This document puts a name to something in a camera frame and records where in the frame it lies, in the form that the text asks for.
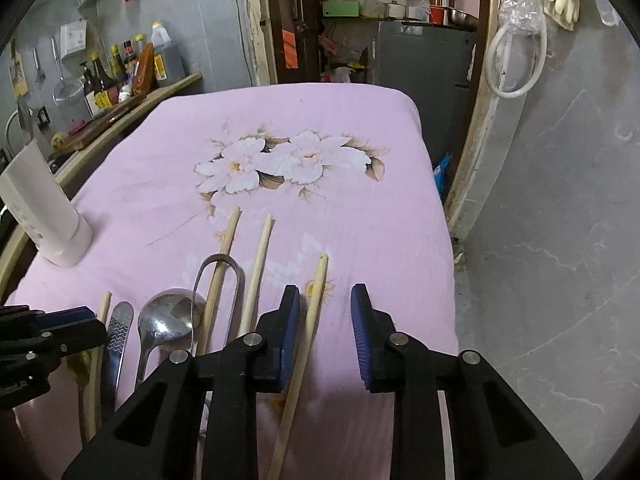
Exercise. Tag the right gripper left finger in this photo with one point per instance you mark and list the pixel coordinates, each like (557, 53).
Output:
(197, 411)

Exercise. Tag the hanging mesh strainer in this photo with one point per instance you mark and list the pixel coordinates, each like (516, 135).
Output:
(67, 91)

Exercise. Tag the white plastic utensil holder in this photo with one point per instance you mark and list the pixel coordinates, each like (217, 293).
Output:
(40, 206)

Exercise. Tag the orange snack bag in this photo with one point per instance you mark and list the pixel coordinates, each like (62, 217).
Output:
(145, 73)

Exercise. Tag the red cup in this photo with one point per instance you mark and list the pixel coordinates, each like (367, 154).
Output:
(437, 15)

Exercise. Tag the steel peeler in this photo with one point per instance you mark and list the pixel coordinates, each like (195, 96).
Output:
(229, 263)

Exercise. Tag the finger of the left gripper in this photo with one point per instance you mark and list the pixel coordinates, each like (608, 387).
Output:
(64, 317)
(22, 340)

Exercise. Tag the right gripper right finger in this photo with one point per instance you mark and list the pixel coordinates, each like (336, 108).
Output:
(494, 435)

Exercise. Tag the wooden chopstick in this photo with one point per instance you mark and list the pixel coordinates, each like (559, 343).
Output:
(215, 286)
(299, 370)
(250, 300)
(91, 405)

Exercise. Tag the dark soy sauce bottle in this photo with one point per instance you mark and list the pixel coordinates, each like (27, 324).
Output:
(105, 87)

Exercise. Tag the white box holder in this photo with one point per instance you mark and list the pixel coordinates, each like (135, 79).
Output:
(73, 38)

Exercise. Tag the grey cabinet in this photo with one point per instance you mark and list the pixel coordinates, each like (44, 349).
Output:
(430, 64)

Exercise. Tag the pink floral table cloth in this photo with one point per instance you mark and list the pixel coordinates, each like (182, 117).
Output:
(341, 171)

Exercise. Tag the wooden cutting board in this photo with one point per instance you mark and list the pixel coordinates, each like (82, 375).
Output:
(87, 134)

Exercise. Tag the wooden wall grater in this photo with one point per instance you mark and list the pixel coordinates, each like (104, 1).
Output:
(16, 71)

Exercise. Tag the steel spoon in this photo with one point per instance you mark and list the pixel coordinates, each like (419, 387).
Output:
(169, 320)

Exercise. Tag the large oil jug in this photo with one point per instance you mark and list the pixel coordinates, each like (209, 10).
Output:
(167, 60)

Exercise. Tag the steel patterned handle utensil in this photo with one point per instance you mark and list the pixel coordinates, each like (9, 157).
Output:
(117, 331)

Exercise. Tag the steel faucet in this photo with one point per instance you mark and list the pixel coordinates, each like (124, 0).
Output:
(19, 130)

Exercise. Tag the dark vinegar bottle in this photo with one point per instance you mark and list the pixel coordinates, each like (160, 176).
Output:
(89, 89)

